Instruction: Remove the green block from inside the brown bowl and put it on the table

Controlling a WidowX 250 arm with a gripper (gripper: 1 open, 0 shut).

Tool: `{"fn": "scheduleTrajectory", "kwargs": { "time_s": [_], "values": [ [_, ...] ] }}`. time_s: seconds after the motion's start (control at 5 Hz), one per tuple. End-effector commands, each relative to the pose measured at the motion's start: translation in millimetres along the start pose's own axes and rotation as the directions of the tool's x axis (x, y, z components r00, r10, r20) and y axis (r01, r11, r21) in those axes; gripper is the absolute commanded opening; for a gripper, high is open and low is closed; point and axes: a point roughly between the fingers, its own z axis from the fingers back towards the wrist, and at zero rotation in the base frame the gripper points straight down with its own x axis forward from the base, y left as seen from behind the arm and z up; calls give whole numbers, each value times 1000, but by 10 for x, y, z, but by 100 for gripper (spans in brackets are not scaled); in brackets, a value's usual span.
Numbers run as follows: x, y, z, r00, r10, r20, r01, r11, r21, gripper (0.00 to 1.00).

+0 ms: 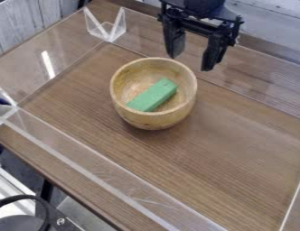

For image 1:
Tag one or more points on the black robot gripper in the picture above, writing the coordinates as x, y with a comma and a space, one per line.
205, 17

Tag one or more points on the brown wooden bowl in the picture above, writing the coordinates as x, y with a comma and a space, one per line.
135, 78

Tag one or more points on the green rectangular block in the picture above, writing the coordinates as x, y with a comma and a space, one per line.
155, 96

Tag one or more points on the blue object at edge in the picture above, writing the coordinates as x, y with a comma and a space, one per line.
4, 102

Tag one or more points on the black metal table leg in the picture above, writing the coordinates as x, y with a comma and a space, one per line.
48, 190

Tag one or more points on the clear acrylic corner bracket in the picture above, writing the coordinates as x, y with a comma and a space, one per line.
105, 31

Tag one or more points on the clear acrylic tray wall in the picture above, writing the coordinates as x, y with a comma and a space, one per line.
221, 172

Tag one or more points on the grey metal bracket with screw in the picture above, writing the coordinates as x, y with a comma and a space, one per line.
58, 221

